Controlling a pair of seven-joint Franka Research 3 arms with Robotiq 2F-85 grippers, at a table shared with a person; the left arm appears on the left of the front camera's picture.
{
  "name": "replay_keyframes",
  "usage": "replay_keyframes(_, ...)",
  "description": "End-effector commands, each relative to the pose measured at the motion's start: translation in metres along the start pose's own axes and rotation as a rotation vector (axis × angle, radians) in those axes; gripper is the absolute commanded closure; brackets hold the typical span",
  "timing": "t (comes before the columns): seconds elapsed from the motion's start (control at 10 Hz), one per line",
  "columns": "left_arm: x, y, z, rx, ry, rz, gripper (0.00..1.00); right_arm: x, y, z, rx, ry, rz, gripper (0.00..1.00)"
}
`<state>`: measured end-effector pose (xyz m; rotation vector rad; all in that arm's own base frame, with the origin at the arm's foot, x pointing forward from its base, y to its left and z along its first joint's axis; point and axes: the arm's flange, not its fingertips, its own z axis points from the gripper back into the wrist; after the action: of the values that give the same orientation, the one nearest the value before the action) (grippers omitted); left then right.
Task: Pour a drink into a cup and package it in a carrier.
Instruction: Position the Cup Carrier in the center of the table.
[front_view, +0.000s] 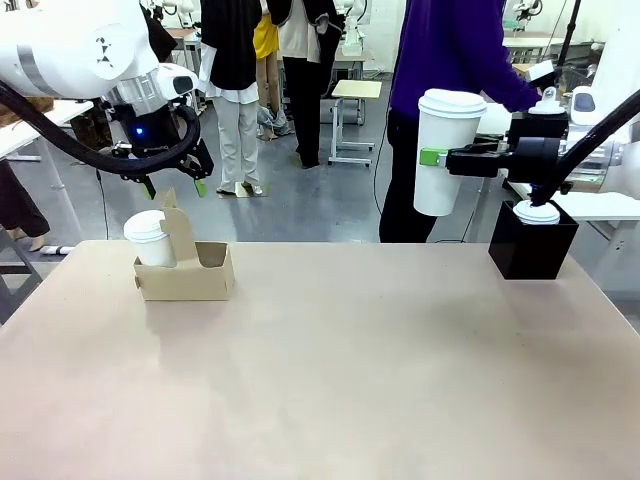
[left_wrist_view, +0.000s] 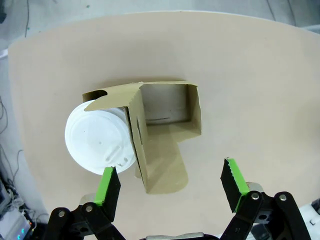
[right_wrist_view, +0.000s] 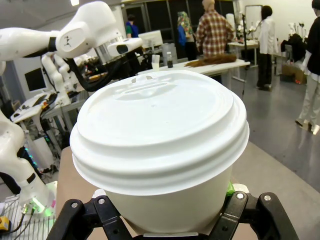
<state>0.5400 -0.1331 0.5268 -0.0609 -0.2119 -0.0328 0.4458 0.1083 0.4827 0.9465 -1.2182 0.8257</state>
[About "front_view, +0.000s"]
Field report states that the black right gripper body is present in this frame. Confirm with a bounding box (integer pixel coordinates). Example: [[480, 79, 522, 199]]
[[498, 135, 562, 185]]

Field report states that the person in yellow top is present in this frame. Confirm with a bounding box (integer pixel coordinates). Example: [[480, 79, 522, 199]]
[[252, 13, 282, 126]]

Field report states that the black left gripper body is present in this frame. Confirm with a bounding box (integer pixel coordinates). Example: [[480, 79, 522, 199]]
[[109, 101, 195, 162]]

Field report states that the person in beige vest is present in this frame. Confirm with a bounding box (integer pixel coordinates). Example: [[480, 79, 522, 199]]
[[266, 0, 347, 170]]

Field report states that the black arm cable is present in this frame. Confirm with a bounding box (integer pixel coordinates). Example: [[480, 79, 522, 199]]
[[528, 89, 640, 208], [0, 81, 202, 183]]

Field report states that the tall white lidded cup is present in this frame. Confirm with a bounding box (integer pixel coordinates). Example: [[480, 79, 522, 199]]
[[413, 88, 489, 218]]

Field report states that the person in purple sweater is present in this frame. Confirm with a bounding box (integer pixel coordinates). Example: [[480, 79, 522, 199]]
[[378, 0, 545, 245]]

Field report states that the black square box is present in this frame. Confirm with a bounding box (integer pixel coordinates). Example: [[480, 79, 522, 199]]
[[487, 199, 581, 282]]

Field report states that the person's right forearm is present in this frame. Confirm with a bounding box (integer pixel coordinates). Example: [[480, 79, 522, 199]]
[[478, 69, 545, 115]]

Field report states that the short white lidded cup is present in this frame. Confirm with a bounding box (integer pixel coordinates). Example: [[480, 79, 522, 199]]
[[122, 209, 179, 269]]

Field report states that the brown cardboard cup carrier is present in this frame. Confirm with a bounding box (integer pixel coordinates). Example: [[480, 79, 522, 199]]
[[132, 187, 237, 303]]

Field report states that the black tripod pole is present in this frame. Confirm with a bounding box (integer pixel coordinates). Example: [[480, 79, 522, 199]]
[[553, 0, 584, 67]]

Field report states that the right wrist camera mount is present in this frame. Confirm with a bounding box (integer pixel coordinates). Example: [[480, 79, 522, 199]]
[[506, 59, 572, 147]]

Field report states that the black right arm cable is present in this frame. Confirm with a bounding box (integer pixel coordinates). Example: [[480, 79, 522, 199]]
[[528, 89, 640, 208]]

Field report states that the person in black top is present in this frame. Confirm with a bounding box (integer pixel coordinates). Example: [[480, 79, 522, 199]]
[[198, 0, 265, 197]]

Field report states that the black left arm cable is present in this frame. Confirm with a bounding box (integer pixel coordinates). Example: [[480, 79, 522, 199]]
[[0, 81, 202, 183]]

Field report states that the small beige-topped table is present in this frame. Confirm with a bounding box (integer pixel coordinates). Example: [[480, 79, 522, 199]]
[[327, 78, 384, 169]]

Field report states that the white table with grey legs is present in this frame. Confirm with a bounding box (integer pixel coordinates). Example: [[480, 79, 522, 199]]
[[0, 98, 96, 162]]

